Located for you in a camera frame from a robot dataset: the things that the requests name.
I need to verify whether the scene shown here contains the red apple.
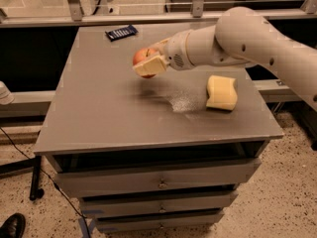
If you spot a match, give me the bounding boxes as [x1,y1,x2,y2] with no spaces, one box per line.
[133,48,159,78]

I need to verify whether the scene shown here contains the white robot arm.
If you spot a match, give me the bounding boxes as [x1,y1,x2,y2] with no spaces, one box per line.
[185,7,317,110]

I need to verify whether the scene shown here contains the grey drawer cabinet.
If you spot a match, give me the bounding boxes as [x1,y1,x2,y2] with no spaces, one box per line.
[33,21,285,235]

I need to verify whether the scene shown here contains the yellow sponge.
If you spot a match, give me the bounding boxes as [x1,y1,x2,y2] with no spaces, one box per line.
[206,75,238,111]

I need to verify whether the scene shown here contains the middle grey drawer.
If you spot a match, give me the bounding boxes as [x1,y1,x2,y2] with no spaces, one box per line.
[80,190,238,218]

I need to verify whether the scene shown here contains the grey drawer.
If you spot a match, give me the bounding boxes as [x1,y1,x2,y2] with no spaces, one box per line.
[95,208,224,233]
[80,190,238,218]
[54,158,261,197]

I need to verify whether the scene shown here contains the top grey drawer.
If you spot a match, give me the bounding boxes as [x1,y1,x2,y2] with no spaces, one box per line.
[54,158,261,197]

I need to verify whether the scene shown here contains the bottom grey drawer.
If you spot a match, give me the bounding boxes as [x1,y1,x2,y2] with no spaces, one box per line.
[95,208,224,233]

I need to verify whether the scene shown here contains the grey metal railing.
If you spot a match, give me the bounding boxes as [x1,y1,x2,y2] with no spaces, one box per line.
[0,0,316,28]

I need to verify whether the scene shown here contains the black stand leg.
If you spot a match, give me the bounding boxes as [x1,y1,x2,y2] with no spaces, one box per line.
[0,156,44,201]

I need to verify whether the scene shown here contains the white object at left edge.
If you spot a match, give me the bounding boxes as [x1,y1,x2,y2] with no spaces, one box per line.
[0,81,14,105]

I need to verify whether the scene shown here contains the black shoe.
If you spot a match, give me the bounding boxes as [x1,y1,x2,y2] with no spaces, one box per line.
[0,213,26,238]

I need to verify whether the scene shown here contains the black cable on floor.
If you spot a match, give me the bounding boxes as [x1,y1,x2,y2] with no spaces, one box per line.
[0,126,92,238]

